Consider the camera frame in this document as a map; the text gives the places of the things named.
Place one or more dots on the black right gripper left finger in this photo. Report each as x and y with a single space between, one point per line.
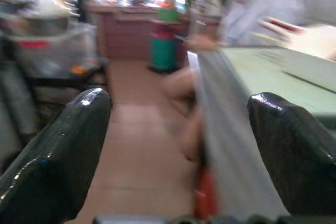
52 161

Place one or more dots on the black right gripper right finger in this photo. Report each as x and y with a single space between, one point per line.
296 155

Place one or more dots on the green cutting board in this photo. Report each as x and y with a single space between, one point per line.
262 77

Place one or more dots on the white mandoline slicer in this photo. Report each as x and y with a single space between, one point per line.
309 69

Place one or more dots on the reddish wooden cabinet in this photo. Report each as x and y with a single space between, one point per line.
126 35

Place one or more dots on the person in white shirt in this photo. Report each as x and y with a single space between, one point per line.
252 11

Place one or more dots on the red and green cylinder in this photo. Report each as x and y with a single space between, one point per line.
164 51

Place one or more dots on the green bottle with orange top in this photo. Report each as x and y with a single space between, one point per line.
168 11

